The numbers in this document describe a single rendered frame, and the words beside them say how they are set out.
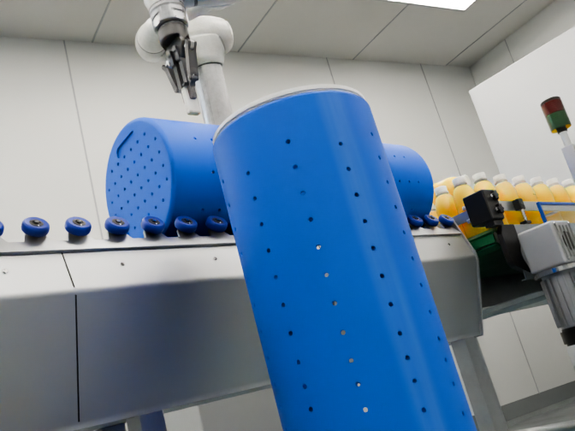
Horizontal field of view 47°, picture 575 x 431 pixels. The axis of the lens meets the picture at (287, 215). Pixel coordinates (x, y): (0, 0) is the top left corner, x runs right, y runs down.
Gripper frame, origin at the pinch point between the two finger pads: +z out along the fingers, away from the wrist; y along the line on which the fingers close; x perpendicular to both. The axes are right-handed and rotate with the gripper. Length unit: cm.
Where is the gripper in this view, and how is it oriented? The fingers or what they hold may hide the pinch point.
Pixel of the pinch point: (191, 101)
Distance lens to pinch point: 163.6
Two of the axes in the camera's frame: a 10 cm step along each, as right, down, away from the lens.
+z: 2.7, 9.2, -2.7
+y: 6.3, -3.8, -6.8
